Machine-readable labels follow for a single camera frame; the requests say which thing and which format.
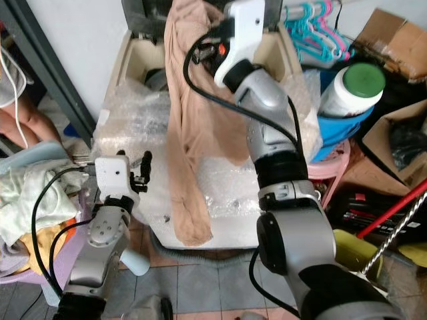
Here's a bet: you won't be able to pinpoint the teal plastic hanger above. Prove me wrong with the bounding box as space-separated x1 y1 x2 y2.
284 0 338 64

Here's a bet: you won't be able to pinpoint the pink plastic hanger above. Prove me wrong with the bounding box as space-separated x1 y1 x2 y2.
310 0 354 61

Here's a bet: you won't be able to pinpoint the clear bubble wrap sheet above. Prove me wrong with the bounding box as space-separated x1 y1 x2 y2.
90 70 324 221

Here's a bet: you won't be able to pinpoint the pink plastic basket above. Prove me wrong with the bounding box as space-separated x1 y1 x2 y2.
307 140 354 209

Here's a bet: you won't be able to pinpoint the cream top-load washing machine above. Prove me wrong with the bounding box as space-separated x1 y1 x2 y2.
100 0 314 251

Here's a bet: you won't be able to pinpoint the adult in grey shorts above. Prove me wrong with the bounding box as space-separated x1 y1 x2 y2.
0 60 54 151

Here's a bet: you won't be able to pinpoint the closed brown cardboard box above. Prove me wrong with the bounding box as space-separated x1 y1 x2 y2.
350 8 427 84

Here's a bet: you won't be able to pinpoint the lilac garment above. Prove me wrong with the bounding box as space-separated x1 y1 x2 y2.
0 248 21 277

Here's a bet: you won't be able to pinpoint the beige tights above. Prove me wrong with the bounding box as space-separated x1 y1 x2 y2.
163 0 251 247

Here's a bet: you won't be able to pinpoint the white jar green lid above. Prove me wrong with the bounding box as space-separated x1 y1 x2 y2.
319 62 386 119

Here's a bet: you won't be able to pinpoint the white hanging cable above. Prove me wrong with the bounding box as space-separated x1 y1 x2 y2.
0 47 31 151

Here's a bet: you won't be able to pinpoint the orange garment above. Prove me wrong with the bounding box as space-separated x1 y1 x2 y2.
19 217 74 257

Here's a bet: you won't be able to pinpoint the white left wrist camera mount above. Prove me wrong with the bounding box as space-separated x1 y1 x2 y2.
95 155 131 201

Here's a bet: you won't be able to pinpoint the grey robot left foot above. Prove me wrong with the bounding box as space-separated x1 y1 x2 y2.
123 297 174 320

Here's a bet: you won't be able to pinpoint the open brown cardboard box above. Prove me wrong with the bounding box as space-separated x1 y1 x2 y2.
357 100 427 187

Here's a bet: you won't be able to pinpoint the blue plastic basket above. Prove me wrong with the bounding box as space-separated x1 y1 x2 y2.
314 107 374 162

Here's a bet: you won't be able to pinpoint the light blue plastic chair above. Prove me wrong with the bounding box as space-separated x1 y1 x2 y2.
0 140 149 309

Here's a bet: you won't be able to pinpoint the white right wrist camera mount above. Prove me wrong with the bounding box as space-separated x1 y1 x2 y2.
213 0 266 87

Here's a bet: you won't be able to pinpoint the red broom handle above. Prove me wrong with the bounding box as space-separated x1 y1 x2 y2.
357 179 427 239

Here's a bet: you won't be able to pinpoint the dark door frame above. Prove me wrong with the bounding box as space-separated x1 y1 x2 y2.
0 0 97 147

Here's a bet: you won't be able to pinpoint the black case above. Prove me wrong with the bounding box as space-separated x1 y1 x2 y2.
327 187 427 234

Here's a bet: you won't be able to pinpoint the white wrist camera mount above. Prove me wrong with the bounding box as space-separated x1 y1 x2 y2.
213 0 266 87
95 155 131 201

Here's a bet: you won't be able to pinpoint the light green garment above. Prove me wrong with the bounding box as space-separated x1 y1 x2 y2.
0 160 84 244

